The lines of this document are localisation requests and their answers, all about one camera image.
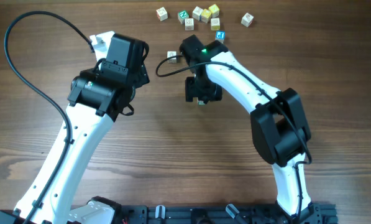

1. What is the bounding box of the blue P letter block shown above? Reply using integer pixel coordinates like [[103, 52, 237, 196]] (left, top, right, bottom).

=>
[[215, 30, 226, 44]]

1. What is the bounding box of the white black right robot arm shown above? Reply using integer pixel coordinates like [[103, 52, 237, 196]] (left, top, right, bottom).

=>
[[179, 35, 312, 223]]

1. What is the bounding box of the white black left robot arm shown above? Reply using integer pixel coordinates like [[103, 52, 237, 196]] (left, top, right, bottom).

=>
[[0, 31, 149, 223]]

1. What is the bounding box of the green Z white block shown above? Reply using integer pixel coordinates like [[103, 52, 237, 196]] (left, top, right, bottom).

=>
[[167, 51, 177, 63]]

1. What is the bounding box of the yellow white picture block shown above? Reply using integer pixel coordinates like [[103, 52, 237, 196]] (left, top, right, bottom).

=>
[[210, 17, 221, 30]]

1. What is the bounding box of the white M picture block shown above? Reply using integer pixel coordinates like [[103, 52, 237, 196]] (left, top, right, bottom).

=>
[[185, 18, 195, 30]]

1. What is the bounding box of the yellow block left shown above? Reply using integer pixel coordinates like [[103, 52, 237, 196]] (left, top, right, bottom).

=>
[[201, 9, 212, 23]]

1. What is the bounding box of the green N letter block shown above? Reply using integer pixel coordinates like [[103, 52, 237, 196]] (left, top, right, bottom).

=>
[[178, 10, 189, 24]]

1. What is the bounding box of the white blue picture block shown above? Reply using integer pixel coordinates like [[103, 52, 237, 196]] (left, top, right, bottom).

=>
[[192, 6, 203, 21]]

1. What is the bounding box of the yellow block top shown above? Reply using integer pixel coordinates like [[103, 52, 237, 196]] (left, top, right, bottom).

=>
[[208, 4, 220, 18]]

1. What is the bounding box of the red K picture block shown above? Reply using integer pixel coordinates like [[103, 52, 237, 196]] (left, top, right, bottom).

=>
[[241, 12, 254, 27]]

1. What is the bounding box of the red picture block far left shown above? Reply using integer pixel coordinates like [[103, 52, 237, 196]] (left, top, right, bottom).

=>
[[156, 7, 168, 21]]

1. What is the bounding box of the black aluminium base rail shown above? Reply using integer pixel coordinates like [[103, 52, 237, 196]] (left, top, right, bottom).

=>
[[60, 203, 338, 224]]

